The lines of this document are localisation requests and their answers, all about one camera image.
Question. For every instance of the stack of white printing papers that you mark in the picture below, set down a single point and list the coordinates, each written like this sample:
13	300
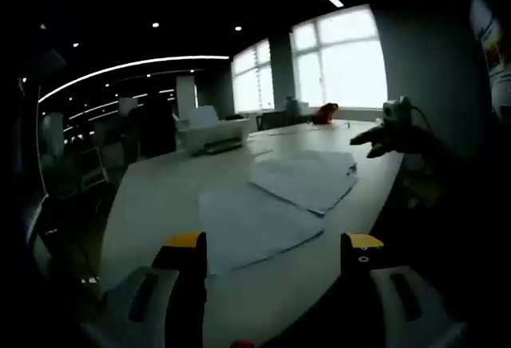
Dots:
307	184

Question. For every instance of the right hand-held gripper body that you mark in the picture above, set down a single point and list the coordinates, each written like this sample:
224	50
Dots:
395	110

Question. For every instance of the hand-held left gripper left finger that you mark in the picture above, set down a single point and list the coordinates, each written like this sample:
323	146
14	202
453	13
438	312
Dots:
120	308

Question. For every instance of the person in dark clothing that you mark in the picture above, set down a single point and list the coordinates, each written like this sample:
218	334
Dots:
459	244

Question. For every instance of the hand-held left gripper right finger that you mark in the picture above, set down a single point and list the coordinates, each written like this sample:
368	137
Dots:
399	296

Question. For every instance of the blue white wall poster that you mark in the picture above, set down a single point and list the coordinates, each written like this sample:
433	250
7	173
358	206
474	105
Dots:
489	36

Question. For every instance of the large window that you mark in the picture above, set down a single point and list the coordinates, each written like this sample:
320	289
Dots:
343	60

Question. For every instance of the narrow window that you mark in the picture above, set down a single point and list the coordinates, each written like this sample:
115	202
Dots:
253	80

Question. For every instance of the white table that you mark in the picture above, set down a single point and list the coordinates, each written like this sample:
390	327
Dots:
159	204

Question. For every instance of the white office chair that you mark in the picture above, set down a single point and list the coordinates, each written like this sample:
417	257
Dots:
95	168

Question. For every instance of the white printer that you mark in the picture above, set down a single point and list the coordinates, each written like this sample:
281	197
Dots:
211	130

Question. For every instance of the orange plush toy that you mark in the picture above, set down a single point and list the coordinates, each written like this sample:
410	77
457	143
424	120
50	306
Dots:
325	114

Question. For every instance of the grey office chair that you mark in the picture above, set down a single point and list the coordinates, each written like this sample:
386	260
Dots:
271	121

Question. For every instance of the white printing paper sheet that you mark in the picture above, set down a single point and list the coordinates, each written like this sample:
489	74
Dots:
255	228

